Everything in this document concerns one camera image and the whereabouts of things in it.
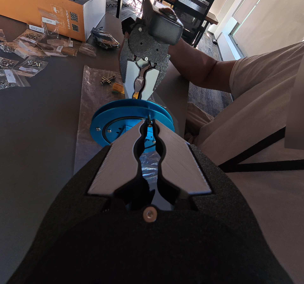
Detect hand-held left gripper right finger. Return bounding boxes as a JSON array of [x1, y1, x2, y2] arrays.
[[152, 119, 212, 196]]

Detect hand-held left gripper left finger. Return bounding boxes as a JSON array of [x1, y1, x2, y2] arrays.
[[88, 119, 148, 197]]

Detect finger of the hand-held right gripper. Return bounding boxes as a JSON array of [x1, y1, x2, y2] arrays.
[[140, 68, 160, 100], [124, 59, 141, 99]]

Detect blue metal turntable base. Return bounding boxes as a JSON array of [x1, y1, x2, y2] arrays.
[[91, 99, 175, 154]]

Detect person's right forearm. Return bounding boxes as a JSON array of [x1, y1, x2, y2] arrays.
[[167, 38, 238, 94]]

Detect grey desk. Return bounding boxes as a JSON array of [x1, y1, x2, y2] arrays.
[[0, 13, 190, 284]]

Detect crumpled dark plastic bag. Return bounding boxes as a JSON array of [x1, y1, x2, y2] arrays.
[[91, 27, 120, 50]]

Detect clear plastic bag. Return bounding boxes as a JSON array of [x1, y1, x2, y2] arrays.
[[74, 65, 190, 177]]

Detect black office chair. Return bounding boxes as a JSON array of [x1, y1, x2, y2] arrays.
[[171, 0, 219, 47]]

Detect person's torso in pale shirt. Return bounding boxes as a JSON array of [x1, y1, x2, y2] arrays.
[[185, 42, 304, 284]]

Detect pile of small screw bags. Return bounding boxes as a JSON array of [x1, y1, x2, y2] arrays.
[[0, 23, 98, 90]]

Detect white roller blinds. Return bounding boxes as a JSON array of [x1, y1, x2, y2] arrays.
[[209, 0, 304, 60]]

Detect orange cardboard box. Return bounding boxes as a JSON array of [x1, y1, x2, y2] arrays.
[[0, 0, 107, 42]]

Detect yellow handled screwdriver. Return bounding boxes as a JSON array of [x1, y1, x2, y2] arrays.
[[112, 83, 139, 99]]

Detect black lanyard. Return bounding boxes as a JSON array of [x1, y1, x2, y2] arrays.
[[218, 126, 304, 173]]

